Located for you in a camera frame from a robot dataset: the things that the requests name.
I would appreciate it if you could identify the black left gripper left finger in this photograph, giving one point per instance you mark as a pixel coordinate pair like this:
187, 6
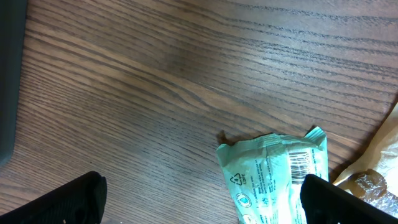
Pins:
81, 201

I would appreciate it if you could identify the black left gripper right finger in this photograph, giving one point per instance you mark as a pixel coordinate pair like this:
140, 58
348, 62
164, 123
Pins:
325, 203

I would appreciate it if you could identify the brown Pantene sachet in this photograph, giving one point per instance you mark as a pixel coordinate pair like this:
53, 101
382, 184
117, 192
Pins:
373, 177

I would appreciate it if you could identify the teal snack packet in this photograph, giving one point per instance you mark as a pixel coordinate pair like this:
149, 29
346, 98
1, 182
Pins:
265, 175

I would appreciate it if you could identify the grey plastic mesh basket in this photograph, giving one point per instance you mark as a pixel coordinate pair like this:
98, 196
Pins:
13, 18

